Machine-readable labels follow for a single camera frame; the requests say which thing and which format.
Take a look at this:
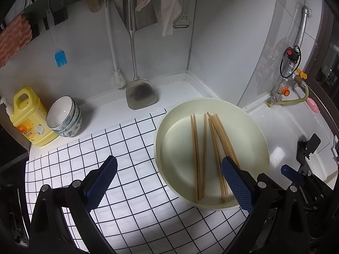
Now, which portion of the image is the black cable loop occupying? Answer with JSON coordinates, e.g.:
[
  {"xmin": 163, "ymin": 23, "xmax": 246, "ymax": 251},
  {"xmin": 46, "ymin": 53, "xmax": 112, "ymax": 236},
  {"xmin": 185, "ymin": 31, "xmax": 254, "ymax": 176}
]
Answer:
[{"xmin": 280, "ymin": 45, "xmax": 302, "ymax": 78}]

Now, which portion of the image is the steel spatula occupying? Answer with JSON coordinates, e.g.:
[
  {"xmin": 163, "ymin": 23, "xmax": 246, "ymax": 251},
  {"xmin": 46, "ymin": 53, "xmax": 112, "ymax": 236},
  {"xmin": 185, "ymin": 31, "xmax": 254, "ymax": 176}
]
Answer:
[{"xmin": 125, "ymin": 0, "xmax": 158, "ymax": 110}]

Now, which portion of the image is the white blue-floral bowl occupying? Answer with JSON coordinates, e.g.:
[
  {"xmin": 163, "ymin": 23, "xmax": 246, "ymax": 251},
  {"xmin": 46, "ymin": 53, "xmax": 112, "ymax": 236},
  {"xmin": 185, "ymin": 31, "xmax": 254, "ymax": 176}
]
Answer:
[
  {"xmin": 54, "ymin": 111, "xmax": 82, "ymax": 137},
  {"xmin": 51, "ymin": 103, "xmax": 80, "ymax": 134},
  {"xmin": 47, "ymin": 96, "xmax": 76, "ymax": 130}
]

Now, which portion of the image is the steel cleaver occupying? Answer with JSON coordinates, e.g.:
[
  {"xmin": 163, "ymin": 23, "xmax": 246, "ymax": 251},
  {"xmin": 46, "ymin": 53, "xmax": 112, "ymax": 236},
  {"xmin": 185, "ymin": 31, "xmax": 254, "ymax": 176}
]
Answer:
[{"xmin": 117, "ymin": 0, "xmax": 157, "ymax": 31}]

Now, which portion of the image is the white black-grid mat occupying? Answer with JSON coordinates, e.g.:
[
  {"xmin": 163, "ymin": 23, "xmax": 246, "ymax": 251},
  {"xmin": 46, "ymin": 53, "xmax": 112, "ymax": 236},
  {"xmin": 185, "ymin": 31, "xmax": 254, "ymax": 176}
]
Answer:
[{"xmin": 24, "ymin": 108, "xmax": 255, "ymax": 254}]

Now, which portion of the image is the pink striped dish cloth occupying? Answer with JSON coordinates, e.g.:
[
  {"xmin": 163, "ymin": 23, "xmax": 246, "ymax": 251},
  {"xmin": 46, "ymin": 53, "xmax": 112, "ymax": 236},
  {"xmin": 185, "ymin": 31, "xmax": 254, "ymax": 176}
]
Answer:
[{"xmin": 0, "ymin": 13, "xmax": 33, "ymax": 68}]

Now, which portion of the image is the steel gas pipe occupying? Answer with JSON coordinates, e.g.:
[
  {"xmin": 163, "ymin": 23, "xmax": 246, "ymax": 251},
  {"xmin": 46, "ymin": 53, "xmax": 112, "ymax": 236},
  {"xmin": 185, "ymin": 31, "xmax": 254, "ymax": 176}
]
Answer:
[{"xmin": 290, "ymin": 4, "xmax": 312, "ymax": 48}]

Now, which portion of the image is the pink soap bar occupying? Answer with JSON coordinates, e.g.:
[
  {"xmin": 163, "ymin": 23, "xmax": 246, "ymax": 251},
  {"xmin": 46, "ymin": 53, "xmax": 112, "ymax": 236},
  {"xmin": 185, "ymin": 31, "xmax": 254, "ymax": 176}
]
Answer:
[{"xmin": 306, "ymin": 97, "xmax": 321, "ymax": 113}]

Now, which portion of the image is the cream plastic basin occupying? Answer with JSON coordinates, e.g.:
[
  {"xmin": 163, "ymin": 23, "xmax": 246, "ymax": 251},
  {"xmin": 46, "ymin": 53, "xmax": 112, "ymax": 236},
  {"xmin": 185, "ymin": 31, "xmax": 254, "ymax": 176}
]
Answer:
[{"xmin": 154, "ymin": 98, "xmax": 270, "ymax": 211}]

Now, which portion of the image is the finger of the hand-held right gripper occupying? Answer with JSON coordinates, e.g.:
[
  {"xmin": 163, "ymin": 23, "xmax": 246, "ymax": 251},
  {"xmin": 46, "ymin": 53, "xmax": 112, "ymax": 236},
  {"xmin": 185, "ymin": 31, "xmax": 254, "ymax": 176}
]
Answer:
[{"xmin": 281, "ymin": 164, "xmax": 305, "ymax": 186}]

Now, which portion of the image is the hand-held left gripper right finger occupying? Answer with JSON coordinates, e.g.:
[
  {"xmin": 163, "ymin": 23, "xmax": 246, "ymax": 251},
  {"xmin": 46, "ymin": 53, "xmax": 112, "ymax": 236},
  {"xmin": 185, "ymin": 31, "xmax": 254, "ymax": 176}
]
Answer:
[{"xmin": 221, "ymin": 157, "xmax": 310, "ymax": 254}]

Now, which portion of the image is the group of wooden chopsticks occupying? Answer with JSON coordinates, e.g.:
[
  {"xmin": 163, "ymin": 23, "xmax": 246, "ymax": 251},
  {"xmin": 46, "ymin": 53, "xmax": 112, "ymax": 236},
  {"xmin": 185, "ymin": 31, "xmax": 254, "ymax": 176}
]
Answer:
[{"xmin": 190, "ymin": 112, "xmax": 241, "ymax": 204}]

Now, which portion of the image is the gas valve with hose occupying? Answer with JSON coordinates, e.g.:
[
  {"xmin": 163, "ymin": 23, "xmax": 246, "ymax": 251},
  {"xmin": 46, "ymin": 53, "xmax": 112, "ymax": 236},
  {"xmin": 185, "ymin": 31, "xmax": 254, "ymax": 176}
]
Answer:
[{"xmin": 267, "ymin": 85, "xmax": 310, "ymax": 108}]

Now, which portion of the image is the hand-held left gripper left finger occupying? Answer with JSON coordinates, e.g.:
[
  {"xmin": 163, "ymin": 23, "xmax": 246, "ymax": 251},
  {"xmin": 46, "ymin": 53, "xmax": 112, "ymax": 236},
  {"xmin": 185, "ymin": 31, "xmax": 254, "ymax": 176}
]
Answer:
[{"xmin": 29, "ymin": 155, "xmax": 118, "ymax": 254}]

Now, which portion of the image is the steel peeler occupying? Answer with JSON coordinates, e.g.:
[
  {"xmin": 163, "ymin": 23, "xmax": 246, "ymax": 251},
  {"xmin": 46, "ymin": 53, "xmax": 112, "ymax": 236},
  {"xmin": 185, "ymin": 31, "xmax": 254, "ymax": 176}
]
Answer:
[{"xmin": 173, "ymin": 0, "xmax": 190, "ymax": 29}]

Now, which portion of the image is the white bottle brush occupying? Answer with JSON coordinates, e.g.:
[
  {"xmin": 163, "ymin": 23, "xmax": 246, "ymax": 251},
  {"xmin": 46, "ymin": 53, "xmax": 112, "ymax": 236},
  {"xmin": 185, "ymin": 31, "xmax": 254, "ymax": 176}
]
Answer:
[{"xmin": 103, "ymin": 0, "xmax": 126, "ymax": 89}]

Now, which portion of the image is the dark window frame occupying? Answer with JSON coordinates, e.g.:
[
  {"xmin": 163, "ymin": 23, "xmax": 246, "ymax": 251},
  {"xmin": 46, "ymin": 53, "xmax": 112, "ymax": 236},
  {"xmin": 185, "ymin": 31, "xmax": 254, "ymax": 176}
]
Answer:
[{"xmin": 310, "ymin": 0, "xmax": 339, "ymax": 106}]

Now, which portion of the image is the blue silicone basting brush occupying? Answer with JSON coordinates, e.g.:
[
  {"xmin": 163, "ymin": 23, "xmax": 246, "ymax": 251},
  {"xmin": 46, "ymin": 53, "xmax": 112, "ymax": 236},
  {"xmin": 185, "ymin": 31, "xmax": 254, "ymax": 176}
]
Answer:
[{"xmin": 45, "ymin": 8, "xmax": 67, "ymax": 67}]

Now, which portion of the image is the brass valve yellow handle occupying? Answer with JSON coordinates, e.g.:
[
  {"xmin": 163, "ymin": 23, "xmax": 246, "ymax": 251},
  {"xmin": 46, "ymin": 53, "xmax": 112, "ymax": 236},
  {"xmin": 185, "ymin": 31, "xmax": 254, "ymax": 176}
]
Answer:
[{"xmin": 291, "ymin": 69, "xmax": 308, "ymax": 85}]

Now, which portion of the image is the beige hanging cloth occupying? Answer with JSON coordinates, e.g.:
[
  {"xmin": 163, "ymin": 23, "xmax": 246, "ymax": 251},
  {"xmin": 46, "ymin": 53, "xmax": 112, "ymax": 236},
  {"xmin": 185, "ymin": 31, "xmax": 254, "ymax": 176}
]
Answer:
[{"xmin": 135, "ymin": 0, "xmax": 183, "ymax": 36}]

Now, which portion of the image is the yellow detergent pump bottle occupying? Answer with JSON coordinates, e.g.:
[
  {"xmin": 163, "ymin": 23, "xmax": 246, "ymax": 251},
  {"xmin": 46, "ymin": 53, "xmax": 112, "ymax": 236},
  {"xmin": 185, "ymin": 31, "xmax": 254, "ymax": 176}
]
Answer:
[{"xmin": 0, "ymin": 86, "xmax": 59, "ymax": 147}]

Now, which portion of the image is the red-knob gas valve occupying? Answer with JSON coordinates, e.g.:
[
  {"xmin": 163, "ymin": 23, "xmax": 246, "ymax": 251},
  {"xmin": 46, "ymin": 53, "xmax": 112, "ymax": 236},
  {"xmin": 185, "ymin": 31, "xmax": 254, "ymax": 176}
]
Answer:
[{"xmin": 285, "ymin": 46, "xmax": 301, "ymax": 64}]

